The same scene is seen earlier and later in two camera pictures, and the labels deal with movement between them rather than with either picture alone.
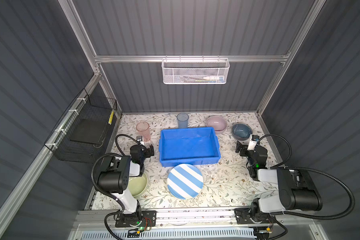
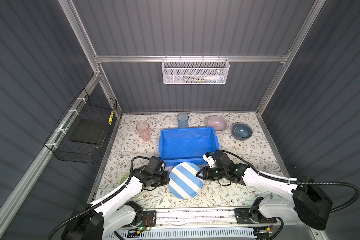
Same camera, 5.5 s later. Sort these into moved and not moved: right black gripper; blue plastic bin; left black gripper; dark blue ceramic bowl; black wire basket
Moved: right black gripper; left black gripper
Not moved: black wire basket; blue plastic bin; dark blue ceramic bowl
